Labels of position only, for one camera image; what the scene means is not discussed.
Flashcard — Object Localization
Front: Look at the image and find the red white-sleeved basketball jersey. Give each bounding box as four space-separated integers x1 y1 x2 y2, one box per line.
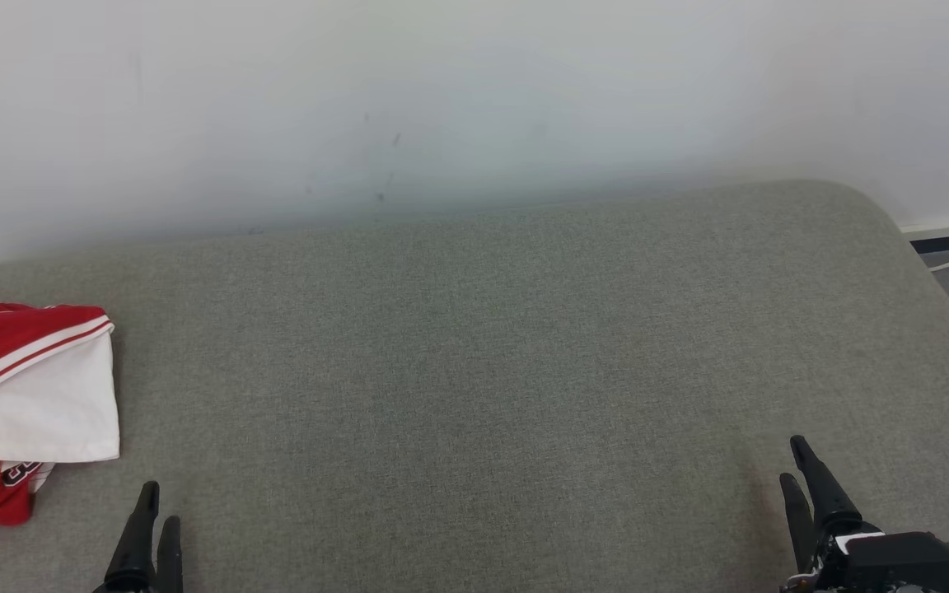
0 302 121 467

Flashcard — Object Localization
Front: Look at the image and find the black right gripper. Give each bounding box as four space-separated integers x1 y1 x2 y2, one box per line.
778 436 949 593

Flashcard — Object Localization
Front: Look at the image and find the grey fabric sofa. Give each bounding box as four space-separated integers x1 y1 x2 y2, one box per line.
0 180 949 593

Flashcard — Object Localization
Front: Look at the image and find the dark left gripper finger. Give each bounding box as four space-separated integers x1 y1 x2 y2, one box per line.
104 482 161 593
156 516 185 593

